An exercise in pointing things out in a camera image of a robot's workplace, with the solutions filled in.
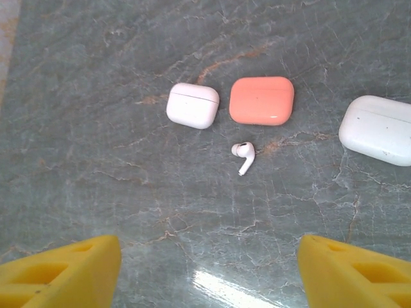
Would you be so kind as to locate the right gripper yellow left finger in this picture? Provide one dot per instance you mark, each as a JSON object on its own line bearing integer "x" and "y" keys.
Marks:
{"x": 57, "y": 279}

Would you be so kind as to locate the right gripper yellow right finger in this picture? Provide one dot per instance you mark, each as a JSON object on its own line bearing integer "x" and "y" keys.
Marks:
{"x": 353, "y": 282}

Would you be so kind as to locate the large white earbud case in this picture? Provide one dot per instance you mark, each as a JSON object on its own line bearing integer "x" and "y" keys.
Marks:
{"x": 375, "y": 128}

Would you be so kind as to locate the salmon pink earbud case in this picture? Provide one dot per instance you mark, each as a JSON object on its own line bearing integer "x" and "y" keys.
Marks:
{"x": 261, "y": 100}

